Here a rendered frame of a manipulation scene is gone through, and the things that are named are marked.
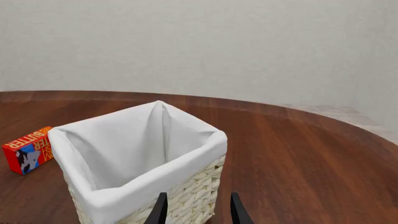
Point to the white-lined woven basket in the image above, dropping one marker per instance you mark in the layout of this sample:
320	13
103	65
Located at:
140	158

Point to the red butter box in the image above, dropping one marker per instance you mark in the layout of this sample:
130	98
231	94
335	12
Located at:
26	152

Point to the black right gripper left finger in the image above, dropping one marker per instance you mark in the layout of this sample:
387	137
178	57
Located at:
159	211

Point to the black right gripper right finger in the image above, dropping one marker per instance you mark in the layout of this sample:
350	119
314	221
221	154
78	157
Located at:
237	211

